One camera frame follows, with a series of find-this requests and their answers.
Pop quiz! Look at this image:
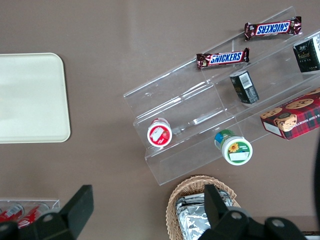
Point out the small black carton box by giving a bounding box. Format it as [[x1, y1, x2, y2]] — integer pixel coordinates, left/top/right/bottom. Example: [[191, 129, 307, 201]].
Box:
[[229, 70, 260, 105], [292, 36, 320, 74]]

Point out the clear acrylic stepped stand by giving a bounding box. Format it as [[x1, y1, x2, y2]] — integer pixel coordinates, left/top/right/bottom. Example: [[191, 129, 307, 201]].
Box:
[[122, 5, 320, 187]]

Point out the red tartan cookie box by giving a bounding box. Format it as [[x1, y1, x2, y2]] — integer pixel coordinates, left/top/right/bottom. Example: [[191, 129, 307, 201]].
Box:
[[259, 87, 320, 141]]

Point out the red lid yogurt cup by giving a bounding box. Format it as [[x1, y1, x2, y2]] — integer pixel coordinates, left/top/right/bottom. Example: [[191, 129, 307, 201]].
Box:
[[146, 117, 173, 148]]

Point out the green lid yogurt cup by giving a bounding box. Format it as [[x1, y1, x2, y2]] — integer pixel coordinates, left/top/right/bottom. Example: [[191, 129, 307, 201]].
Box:
[[213, 128, 254, 167]]

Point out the clear acrylic bottle rack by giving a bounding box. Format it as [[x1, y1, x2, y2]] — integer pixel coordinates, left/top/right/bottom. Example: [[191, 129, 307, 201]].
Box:
[[0, 198, 61, 226]]

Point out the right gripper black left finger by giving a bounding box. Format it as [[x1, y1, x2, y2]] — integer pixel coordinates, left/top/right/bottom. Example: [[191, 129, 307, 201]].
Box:
[[16, 184, 95, 240]]

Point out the beige plastic serving tray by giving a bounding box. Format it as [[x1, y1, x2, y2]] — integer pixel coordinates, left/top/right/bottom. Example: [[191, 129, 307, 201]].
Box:
[[0, 52, 72, 144]]

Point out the red cola bottle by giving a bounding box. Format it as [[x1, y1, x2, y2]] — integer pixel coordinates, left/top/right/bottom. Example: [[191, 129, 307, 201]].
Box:
[[17, 203, 50, 229], [0, 203, 25, 224]]

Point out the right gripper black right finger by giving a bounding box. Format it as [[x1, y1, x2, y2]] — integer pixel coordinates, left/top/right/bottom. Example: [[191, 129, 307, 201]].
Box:
[[199, 184, 266, 240]]

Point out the silver foil container stack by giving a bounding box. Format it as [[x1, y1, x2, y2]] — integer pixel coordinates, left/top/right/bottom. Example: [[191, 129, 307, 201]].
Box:
[[174, 190, 235, 240]]

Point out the oval tan wicker basket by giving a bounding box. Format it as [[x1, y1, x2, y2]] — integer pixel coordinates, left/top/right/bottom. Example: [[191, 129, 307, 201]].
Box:
[[165, 174, 242, 240]]

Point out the brown Snickers bar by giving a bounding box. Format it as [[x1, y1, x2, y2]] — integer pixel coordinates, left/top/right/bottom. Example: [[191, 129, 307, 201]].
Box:
[[195, 47, 251, 70], [243, 16, 303, 42]]

